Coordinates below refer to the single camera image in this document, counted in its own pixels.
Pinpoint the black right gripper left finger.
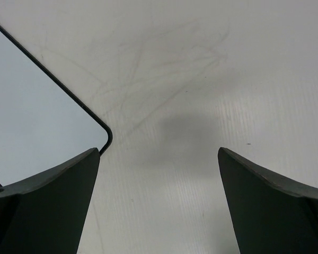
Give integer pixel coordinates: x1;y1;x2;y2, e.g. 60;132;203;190
0;148;100;253

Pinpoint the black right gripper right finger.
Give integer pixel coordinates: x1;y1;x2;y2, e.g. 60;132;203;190
218;148;318;253

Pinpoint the small black-framed whiteboard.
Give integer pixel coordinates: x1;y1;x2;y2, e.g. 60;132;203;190
0;25;112;187

